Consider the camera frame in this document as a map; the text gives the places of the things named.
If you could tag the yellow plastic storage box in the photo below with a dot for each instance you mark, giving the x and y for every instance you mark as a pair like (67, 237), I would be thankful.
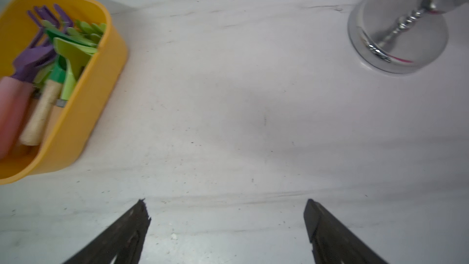
(76, 122)

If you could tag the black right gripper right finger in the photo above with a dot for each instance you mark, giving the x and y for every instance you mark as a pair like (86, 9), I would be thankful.
(332, 242)

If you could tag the silver wine glass rack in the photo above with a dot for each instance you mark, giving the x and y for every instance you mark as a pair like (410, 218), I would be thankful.
(400, 36)

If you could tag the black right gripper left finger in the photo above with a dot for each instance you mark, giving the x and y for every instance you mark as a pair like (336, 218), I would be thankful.
(121, 243)

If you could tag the dark green small rake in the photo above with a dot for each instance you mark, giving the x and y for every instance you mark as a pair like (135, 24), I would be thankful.
(39, 123)

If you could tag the purple rake pink handle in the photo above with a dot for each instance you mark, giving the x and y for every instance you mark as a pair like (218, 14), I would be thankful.
(44, 13)
(17, 88)

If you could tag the green tool wooden handle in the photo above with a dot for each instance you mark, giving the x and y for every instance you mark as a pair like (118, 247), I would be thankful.
(87, 33)
(77, 57)

